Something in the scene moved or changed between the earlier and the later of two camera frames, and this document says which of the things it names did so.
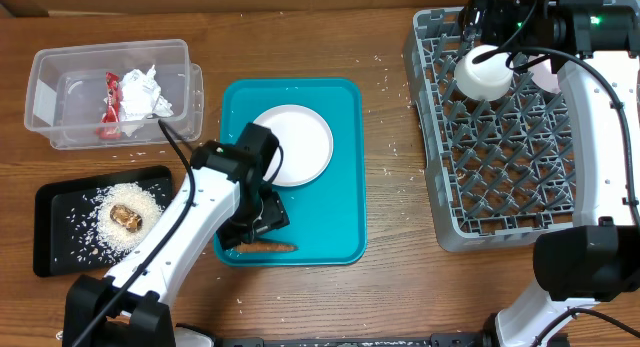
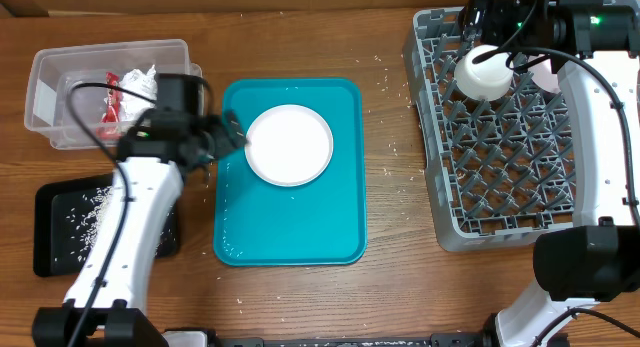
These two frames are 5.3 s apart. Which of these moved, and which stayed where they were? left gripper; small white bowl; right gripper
Moved: left gripper
Stayed: small white bowl; right gripper
